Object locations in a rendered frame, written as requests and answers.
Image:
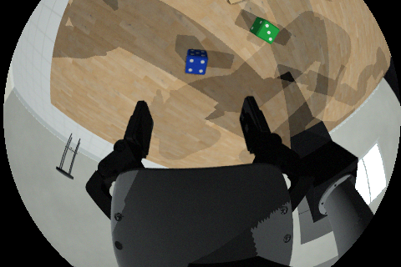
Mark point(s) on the blue die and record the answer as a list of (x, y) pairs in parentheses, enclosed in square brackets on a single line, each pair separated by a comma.
[(196, 61)]

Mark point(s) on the green die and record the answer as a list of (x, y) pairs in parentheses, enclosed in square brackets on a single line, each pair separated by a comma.
[(264, 30)]

